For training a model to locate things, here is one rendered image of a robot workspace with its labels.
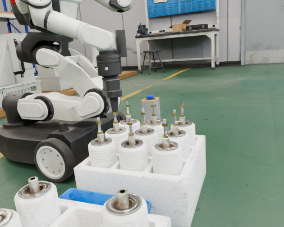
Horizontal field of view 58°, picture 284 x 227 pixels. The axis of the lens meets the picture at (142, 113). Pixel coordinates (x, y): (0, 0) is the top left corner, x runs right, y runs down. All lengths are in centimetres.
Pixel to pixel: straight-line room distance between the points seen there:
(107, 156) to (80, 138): 37
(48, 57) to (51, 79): 224
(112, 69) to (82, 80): 38
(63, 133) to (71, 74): 29
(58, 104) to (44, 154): 30
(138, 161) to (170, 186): 13
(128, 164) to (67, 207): 23
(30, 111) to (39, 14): 64
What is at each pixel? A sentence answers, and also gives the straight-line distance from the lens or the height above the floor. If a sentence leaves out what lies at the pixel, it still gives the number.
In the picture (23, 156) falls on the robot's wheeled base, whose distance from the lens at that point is 144.
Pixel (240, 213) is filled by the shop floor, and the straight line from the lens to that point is 98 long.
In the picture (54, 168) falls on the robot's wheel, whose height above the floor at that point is 7.
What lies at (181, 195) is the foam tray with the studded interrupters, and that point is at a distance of 80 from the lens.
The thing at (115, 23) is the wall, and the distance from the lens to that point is 669.
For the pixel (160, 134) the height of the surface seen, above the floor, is 21.
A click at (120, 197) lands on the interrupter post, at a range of 55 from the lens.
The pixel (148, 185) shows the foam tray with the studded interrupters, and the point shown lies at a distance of 82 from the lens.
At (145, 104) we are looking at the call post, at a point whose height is 30.
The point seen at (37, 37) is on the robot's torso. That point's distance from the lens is 141.
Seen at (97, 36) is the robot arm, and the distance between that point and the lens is 91.
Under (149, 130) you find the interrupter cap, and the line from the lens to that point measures 97.
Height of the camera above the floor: 57
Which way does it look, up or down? 15 degrees down
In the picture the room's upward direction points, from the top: 5 degrees counter-clockwise
